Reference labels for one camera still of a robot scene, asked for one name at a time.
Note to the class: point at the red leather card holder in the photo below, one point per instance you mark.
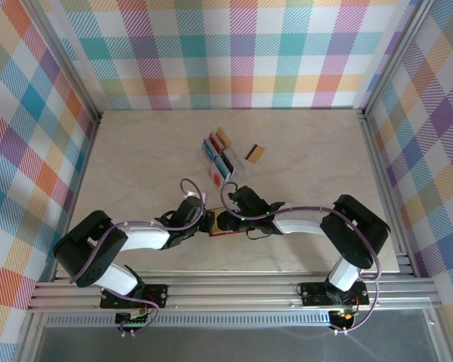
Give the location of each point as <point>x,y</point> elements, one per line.
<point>226,234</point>

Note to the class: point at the clear acrylic card stand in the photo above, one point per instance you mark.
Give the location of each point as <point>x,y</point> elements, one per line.
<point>236,157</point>

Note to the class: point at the gold credit card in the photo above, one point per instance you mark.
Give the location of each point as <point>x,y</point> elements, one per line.
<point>223,136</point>

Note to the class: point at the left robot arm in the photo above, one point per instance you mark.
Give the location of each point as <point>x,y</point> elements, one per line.
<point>143,239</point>

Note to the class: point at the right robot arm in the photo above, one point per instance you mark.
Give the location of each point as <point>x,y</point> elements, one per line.
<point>298,224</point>

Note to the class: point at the white card with red dot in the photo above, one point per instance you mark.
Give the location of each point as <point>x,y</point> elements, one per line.
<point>215,175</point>

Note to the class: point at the teal credit card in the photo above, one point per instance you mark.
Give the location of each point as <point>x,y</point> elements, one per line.
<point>222,166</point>

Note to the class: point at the black credit card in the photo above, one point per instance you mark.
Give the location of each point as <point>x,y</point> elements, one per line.
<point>229,163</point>

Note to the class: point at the gold card with black stripe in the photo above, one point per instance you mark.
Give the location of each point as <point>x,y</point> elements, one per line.
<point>256,154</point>

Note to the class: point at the blue credit card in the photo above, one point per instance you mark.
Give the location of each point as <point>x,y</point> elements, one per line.
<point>207,150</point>

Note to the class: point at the red credit card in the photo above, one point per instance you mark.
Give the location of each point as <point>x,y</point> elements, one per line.
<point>215,141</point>

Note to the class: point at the aluminium base beam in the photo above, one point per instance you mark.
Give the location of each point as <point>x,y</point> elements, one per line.
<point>230,294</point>

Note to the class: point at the green circuit board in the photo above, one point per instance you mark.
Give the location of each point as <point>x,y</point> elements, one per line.
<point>136,322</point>

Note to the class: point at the grey metal sheet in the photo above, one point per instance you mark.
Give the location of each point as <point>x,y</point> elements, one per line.
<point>230,345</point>

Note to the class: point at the orange circuit board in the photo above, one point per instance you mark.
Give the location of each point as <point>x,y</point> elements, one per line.
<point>343,316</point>

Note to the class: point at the plaid cloth panel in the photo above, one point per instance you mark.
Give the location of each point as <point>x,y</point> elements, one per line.
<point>19,151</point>
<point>230,45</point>
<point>430,169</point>

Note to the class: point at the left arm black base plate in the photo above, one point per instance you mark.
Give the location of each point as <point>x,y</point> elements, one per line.
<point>160,296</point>

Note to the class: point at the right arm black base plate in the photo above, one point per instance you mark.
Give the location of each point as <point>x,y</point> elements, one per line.
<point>313,296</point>

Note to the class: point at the aluminium side rail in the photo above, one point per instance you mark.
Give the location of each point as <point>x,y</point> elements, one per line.
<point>84,158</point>
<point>383,188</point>

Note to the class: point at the aluminium frame post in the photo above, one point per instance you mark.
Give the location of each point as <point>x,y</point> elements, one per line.
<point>69,60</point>
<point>396,56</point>

